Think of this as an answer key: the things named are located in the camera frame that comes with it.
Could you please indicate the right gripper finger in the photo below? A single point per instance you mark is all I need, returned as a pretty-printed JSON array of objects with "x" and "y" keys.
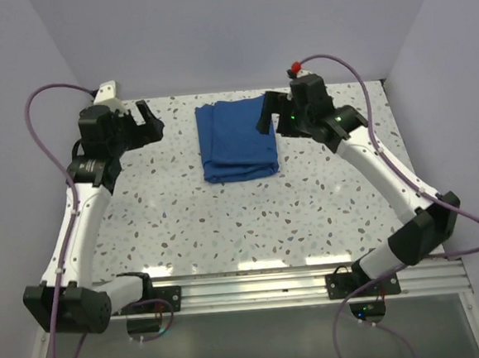
[
  {"x": 278, "y": 103},
  {"x": 268, "y": 108}
]

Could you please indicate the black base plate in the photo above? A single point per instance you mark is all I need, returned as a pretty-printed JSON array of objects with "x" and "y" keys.
[
  {"x": 342, "y": 282},
  {"x": 170, "y": 294}
]

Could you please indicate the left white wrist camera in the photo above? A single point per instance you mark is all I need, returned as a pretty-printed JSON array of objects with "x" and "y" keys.
[{"x": 107, "y": 95}]

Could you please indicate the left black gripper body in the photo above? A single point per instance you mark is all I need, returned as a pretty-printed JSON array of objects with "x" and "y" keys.
[{"x": 126, "y": 132}]

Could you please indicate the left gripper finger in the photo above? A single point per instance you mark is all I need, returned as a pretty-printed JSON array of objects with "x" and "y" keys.
[
  {"x": 142, "y": 113},
  {"x": 155, "y": 128}
]

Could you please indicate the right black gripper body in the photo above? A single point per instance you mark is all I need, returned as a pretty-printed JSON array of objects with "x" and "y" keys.
[{"x": 298, "y": 128}]

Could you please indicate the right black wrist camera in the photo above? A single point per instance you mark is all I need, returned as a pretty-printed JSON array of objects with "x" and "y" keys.
[{"x": 306, "y": 88}]

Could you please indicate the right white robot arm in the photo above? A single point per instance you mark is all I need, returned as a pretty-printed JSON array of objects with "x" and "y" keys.
[{"x": 427, "y": 216}]

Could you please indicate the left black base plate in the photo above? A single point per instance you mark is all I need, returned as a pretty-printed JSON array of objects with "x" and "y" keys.
[{"x": 170, "y": 294}]

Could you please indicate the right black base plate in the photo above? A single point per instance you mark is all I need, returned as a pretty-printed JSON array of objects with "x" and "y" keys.
[{"x": 342, "y": 282}]

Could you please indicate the aluminium mounting rail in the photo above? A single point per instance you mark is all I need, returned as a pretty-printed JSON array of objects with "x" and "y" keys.
[{"x": 305, "y": 286}]

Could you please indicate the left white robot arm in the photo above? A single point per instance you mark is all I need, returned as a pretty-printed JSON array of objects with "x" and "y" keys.
[{"x": 65, "y": 299}]

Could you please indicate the blue surgical cloth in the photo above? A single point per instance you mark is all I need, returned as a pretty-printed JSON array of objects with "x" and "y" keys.
[{"x": 231, "y": 148}]

